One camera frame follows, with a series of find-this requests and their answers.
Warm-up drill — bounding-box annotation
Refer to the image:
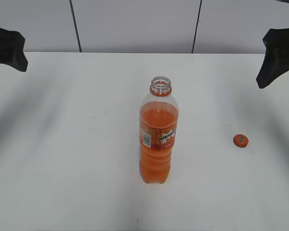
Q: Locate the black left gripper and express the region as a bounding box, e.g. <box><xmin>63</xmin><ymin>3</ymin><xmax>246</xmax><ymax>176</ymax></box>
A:
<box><xmin>0</xmin><ymin>28</ymin><xmax>28</xmax><ymax>72</ymax></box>

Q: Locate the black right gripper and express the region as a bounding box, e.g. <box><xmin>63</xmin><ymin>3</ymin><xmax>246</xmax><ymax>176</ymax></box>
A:
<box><xmin>256</xmin><ymin>28</ymin><xmax>289</xmax><ymax>89</ymax></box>

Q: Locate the orange bottle cap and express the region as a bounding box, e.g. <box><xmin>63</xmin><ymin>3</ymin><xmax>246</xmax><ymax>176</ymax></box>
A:
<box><xmin>233</xmin><ymin>134</ymin><xmax>249</xmax><ymax>148</ymax></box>

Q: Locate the orange soda bottle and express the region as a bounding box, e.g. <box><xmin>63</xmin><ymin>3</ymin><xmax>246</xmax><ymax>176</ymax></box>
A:
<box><xmin>139</xmin><ymin>76</ymin><xmax>179</xmax><ymax>184</ymax></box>

